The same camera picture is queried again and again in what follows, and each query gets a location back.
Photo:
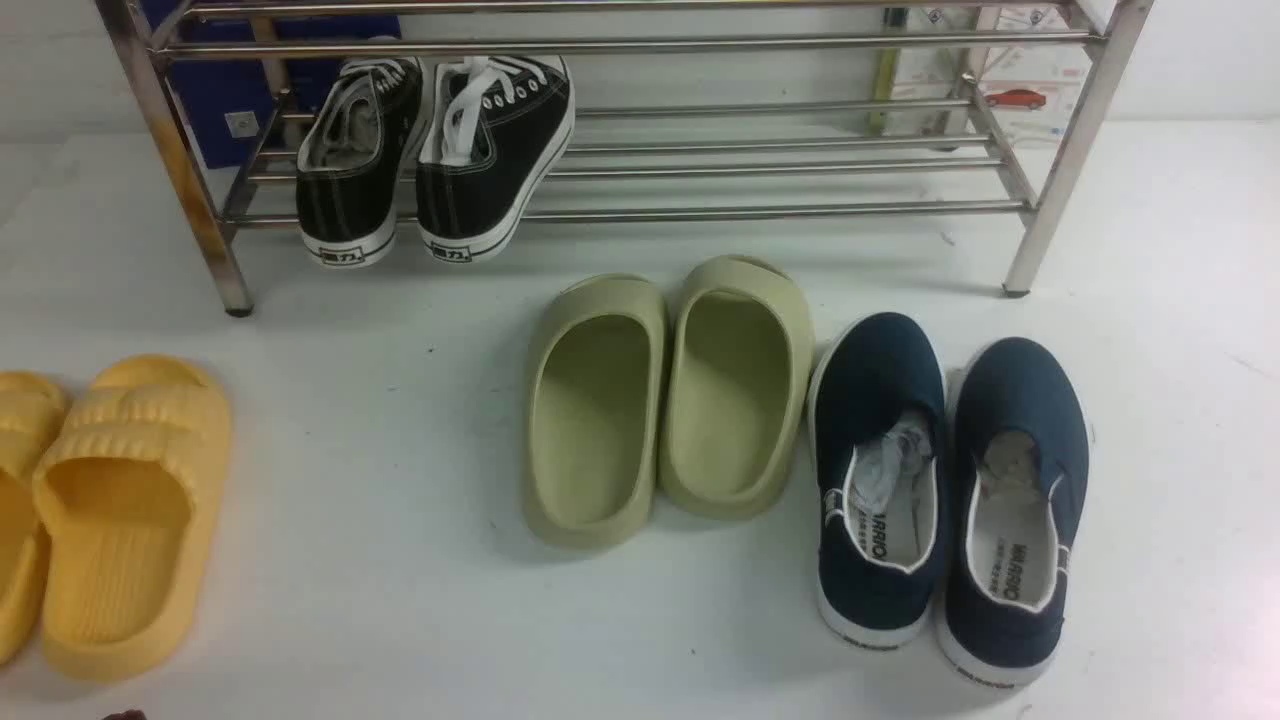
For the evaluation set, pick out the silver metal shoe rack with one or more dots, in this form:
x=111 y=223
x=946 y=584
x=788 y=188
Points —
x=262 y=194

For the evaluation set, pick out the left yellow slide slipper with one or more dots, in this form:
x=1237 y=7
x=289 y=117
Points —
x=33 y=408

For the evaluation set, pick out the crumpled paper in right navy shoe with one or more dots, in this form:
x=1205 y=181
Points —
x=1010 y=465

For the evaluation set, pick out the right olive green slipper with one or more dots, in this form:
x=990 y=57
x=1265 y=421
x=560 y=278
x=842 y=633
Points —
x=742 y=354

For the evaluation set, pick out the left black canvas sneaker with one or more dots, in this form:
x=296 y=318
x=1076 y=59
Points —
x=349 y=165

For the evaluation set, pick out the left olive green slipper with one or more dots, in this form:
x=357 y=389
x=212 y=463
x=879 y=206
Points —
x=596 y=376

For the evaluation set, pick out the right black canvas sneaker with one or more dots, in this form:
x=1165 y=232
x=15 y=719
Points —
x=498 y=125

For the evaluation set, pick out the crumpled paper in navy shoe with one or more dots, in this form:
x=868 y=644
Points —
x=900 y=455
x=1010 y=465

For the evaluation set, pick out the black canvas sneaker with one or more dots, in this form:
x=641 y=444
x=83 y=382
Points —
x=498 y=125
x=349 y=165

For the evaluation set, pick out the navy slip-on shoe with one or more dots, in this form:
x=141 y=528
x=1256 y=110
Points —
x=1003 y=600
x=877 y=573

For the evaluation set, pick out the olive green slipper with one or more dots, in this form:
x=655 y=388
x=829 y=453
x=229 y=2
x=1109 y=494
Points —
x=742 y=354
x=596 y=376

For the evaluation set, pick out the blue box behind rack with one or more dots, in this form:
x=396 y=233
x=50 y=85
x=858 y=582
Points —
x=227 y=101

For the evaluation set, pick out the right yellow slide slipper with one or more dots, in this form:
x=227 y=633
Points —
x=130 y=492

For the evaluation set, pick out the yellow slide slipper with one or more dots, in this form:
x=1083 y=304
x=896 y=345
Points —
x=130 y=492
x=33 y=408

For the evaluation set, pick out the crumpled paper in left navy shoe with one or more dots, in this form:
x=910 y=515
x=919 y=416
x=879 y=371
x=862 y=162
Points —
x=900 y=455

